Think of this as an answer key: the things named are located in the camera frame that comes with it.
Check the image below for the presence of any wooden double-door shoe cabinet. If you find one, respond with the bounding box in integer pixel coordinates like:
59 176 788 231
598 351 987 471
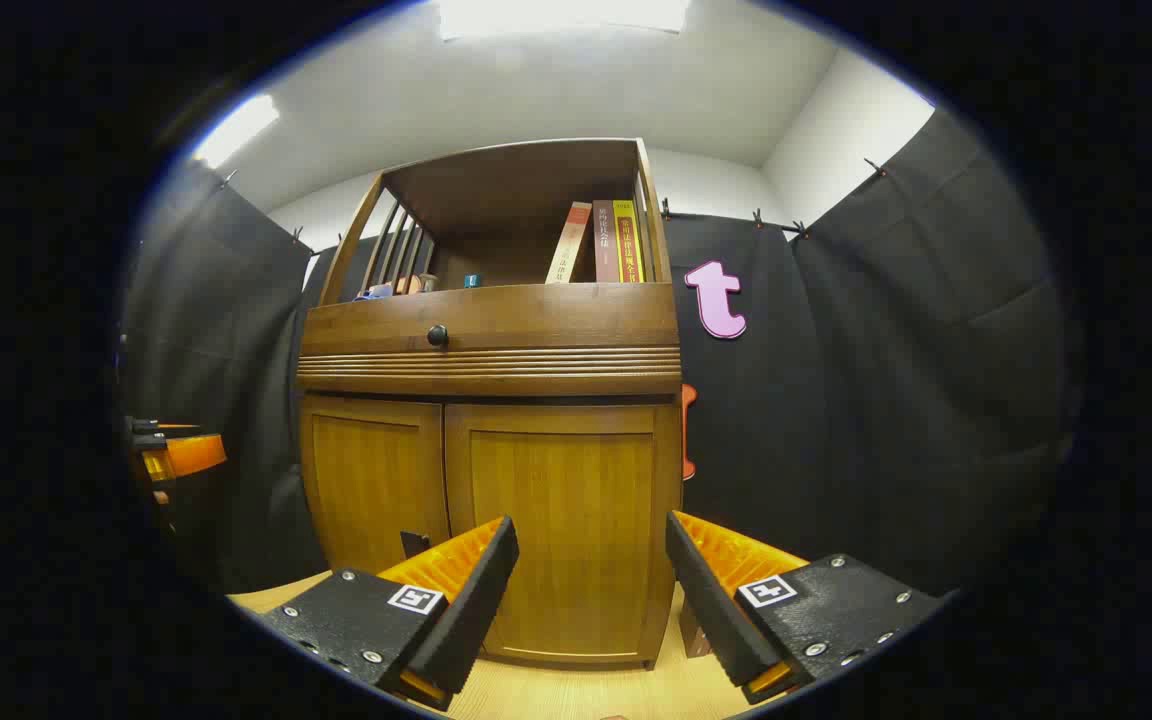
296 138 685 671

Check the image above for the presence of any large ceiling light panel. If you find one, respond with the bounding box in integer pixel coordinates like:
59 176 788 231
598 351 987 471
436 0 692 41

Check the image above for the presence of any yellow book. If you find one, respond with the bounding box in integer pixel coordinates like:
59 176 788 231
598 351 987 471
613 200 645 284

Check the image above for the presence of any tan book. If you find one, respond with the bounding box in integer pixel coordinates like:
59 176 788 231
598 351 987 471
545 202 594 285

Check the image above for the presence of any wooden drawer front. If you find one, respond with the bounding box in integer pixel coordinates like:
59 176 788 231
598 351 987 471
298 283 683 396

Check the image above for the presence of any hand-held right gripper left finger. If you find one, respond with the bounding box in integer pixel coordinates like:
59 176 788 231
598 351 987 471
258 515 520 713

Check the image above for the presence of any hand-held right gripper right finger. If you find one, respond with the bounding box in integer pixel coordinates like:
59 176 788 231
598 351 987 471
665 510 947 706

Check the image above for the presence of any wooden shoe cabinet door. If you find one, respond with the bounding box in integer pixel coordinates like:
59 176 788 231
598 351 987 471
444 402 682 666
299 395 452 576

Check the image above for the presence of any brown book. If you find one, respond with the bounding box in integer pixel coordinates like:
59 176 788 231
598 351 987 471
593 200 621 284

